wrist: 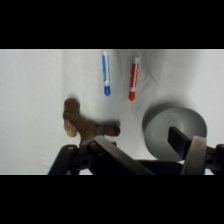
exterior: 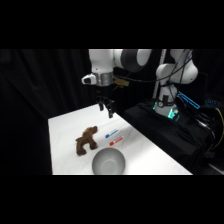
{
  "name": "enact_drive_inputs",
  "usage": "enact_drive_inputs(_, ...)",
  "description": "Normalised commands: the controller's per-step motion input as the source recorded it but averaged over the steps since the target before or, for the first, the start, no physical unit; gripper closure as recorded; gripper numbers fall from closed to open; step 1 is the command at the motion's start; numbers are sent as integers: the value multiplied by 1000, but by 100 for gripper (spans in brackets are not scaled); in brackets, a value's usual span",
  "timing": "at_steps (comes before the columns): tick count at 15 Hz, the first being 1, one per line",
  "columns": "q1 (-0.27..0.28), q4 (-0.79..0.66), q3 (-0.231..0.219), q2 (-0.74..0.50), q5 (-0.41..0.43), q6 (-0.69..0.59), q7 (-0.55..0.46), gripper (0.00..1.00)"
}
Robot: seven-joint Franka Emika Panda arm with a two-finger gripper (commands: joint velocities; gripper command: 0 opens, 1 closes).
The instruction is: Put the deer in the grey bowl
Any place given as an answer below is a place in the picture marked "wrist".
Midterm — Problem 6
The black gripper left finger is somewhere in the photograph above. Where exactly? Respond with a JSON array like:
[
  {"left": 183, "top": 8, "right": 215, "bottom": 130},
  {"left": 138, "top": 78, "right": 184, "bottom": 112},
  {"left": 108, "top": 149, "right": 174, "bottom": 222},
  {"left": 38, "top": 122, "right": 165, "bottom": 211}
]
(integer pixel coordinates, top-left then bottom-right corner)
[{"left": 48, "top": 134, "right": 155, "bottom": 176}]

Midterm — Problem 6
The blue marker pen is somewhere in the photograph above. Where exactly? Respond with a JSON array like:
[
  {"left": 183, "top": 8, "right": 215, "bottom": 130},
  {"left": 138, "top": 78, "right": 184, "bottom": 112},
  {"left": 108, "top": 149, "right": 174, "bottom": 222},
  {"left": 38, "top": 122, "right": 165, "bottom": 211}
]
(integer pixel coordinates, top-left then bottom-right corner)
[{"left": 101, "top": 49, "right": 112, "bottom": 97}]

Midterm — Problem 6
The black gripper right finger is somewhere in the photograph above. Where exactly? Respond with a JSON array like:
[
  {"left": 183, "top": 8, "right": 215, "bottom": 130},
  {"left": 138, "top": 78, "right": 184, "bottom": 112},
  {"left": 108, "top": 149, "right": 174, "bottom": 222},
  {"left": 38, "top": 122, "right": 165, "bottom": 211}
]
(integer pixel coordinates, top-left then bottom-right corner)
[{"left": 167, "top": 126, "right": 224, "bottom": 176}]

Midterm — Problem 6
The red marker pen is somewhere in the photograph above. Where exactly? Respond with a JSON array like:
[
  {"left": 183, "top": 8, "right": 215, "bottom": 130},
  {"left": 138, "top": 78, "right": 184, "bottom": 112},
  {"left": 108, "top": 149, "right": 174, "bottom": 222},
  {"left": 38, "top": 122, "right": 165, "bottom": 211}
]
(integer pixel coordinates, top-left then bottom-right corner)
[{"left": 128, "top": 55, "right": 141, "bottom": 102}]

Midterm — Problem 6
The grey bowl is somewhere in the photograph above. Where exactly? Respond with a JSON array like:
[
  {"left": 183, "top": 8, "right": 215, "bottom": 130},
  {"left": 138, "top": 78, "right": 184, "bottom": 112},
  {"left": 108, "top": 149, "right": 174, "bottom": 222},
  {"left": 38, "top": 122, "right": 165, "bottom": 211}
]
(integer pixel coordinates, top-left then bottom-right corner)
[{"left": 142, "top": 106, "right": 208, "bottom": 162}]

